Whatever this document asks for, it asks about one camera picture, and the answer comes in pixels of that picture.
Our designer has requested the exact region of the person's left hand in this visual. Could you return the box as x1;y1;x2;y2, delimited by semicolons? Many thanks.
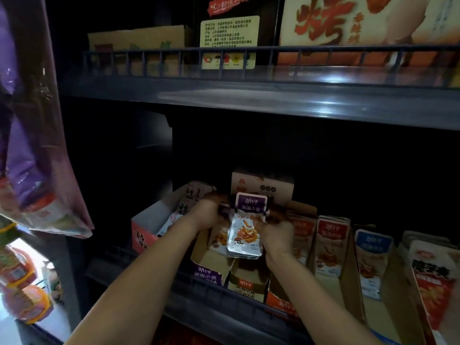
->
185;196;230;230

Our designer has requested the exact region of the person's right hand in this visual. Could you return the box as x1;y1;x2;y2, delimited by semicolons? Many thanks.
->
253;212;297;259

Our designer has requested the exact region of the handful of purple white packets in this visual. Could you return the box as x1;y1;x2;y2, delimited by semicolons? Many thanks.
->
226;192;269;260

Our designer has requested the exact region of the pink white display carton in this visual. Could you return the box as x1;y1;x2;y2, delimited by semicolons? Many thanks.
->
131;181;217;254

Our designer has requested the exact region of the grey metal store shelf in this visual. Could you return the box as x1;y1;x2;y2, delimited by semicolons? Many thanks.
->
43;43;460;345

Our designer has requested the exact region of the person's right forearm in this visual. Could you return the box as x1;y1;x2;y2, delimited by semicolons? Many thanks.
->
266;248;382;345

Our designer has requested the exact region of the person's left forearm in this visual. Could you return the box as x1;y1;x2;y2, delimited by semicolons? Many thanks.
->
65;219;209;345

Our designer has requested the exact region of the row of snack display cartons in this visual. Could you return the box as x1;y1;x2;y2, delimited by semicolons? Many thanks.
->
190;171;460;345

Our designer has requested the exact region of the small white bottle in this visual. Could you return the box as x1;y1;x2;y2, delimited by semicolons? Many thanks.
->
43;261;64;302

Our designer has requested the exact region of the yellow label dark carton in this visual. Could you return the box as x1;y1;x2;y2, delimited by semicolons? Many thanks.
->
194;0;281;70

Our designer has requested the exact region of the plain brown carton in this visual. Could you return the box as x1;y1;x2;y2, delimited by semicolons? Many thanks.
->
88;25;191;75

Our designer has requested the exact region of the purple clear hanging snack bag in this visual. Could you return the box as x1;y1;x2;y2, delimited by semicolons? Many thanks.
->
0;0;94;239

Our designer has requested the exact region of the black low display rack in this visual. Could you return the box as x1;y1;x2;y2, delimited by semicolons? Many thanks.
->
14;233;80;345

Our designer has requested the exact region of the hanging string of colourful packs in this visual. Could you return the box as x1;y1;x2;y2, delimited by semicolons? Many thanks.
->
0;219;55;326

